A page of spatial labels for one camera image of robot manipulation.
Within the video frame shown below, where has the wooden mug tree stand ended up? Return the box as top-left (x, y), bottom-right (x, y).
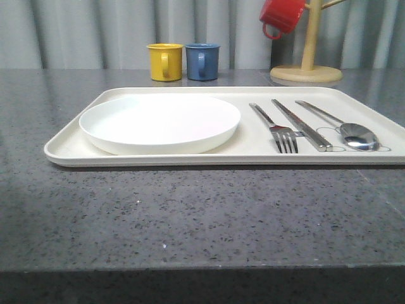
top-left (270, 0), bottom-right (344, 83)

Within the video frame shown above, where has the steel chopstick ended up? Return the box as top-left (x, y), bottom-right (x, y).
top-left (272, 98), bottom-right (333, 151)
top-left (271, 98), bottom-right (330, 153)

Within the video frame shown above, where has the steel spoon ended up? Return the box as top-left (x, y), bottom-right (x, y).
top-left (295, 100), bottom-right (380, 152)

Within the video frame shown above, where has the cream rabbit print tray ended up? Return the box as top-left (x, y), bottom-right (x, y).
top-left (44, 87), bottom-right (404, 167)

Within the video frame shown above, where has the blue enamel mug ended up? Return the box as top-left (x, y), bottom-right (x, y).
top-left (185, 43), bottom-right (220, 81)

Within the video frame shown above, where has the red enamel mug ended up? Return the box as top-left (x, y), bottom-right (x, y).
top-left (259, 0), bottom-right (306, 39)

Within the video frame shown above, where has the yellow enamel mug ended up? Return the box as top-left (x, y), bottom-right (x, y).
top-left (146, 43), bottom-right (184, 82)

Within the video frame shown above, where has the steel fork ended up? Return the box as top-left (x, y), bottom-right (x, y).
top-left (249, 103), bottom-right (299, 153)

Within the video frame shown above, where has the grey pleated curtain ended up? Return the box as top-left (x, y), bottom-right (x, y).
top-left (1, 1), bottom-right (404, 69)

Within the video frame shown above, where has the white round plate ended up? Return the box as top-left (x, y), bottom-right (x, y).
top-left (79, 93), bottom-right (241, 155)

